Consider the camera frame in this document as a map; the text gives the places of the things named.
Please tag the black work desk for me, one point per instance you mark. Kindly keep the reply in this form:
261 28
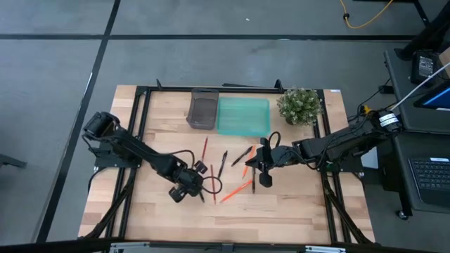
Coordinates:
399 77

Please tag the red pencil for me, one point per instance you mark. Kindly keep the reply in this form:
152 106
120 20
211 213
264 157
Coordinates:
212 182
204 149

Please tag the black aluminium table frame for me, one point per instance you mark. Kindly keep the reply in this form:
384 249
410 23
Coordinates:
246 90

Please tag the black power brick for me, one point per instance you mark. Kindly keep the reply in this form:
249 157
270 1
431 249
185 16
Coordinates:
386 89

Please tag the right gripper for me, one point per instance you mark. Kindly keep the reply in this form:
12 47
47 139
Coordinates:
267 158

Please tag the black front rig beam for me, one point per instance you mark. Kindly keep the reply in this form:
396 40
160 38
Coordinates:
42 247

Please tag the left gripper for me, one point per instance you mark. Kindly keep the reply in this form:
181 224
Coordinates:
190 182

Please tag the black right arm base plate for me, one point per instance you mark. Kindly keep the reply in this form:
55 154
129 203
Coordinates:
351 167

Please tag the brown cardboard box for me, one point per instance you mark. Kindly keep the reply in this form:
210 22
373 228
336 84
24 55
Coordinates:
445 58

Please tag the black caster wheel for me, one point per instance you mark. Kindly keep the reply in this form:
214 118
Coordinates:
403 215

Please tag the yellow plug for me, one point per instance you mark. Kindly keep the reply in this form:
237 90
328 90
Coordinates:
367 109

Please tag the black laptop keyboard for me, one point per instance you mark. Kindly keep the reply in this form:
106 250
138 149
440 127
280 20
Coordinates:
432 179

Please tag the black stand leg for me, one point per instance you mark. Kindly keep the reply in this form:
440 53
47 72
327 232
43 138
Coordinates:
422 38

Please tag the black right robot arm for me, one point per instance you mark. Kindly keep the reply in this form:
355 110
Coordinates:
334 144

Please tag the black stand foot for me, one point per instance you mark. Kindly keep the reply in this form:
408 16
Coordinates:
10 161

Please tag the silver metal bracket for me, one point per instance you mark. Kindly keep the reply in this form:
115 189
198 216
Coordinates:
126 247
323 249

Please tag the small potted green plant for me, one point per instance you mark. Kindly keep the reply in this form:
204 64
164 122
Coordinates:
299 105

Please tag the monitor with blue screen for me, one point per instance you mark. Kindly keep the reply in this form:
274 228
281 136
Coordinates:
437 98

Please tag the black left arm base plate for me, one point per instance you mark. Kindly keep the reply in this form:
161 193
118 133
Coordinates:
105 161

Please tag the white and blue box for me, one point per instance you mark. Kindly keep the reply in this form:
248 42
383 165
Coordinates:
370 160

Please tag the grey translucent plastic bin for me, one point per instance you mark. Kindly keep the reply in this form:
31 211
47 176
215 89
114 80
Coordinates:
202 112

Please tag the orange pencil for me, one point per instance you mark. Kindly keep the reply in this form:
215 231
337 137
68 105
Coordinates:
236 191
245 172

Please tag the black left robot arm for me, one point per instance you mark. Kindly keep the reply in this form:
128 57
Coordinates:
140 151

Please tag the black power supply unit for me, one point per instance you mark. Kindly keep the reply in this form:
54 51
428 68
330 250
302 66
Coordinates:
425 66

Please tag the teal translucent plastic bin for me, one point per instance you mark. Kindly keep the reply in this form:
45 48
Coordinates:
242 117

